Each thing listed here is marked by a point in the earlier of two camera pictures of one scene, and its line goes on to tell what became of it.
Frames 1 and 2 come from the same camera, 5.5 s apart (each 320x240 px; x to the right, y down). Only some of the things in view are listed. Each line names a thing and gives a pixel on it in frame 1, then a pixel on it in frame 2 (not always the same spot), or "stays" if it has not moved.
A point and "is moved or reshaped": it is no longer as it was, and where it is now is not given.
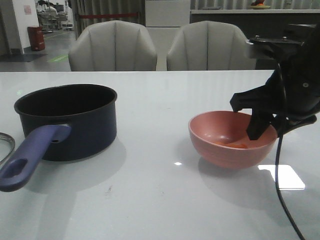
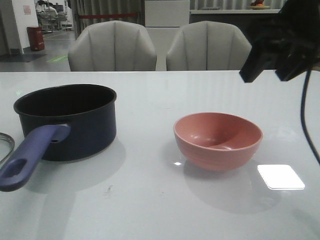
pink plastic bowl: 221,138 is moved or reshaped
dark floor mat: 19,57 stays
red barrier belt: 106,15 stays
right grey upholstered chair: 207,45 stays
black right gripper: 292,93 -> 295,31
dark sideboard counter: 259,23 stays
